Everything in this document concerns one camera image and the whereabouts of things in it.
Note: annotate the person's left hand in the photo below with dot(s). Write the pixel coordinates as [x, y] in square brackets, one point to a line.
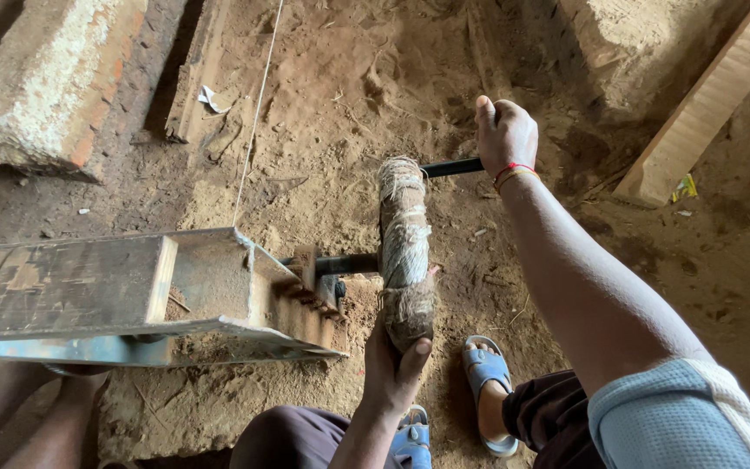
[388, 378]

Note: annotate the person's right hand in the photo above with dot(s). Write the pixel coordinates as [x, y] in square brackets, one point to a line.
[510, 137]

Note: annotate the blue sandal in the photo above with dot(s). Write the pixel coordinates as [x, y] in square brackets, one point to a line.
[413, 443]
[487, 371]

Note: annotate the black metal axle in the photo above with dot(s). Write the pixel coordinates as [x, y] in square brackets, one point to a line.
[349, 264]

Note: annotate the large concrete block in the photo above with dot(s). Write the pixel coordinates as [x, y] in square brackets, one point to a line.
[642, 52]

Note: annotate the dark maroon shorts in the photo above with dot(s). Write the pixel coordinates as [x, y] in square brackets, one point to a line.
[544, 417]

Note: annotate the yellow wrapper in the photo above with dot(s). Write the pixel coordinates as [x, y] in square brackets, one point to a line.
[685, 187]

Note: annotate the light wooden plank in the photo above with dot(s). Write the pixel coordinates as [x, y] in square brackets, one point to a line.
[707, 111]

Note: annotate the grey shirt sleeve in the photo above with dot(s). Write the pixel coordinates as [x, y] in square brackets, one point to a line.
[681, 417]

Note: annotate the white paper scrap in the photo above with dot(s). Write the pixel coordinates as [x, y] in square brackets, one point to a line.
[211, 99]

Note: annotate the dirty wooden plank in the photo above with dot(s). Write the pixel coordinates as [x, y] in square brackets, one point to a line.
[198, 71]

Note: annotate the wooden block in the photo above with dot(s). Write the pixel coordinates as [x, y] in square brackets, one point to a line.
[62, 283]

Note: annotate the plastered brick block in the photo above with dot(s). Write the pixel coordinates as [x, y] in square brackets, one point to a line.
[49, 78]

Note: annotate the steel channel frame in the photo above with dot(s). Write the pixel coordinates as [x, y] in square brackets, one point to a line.
[219, 286]

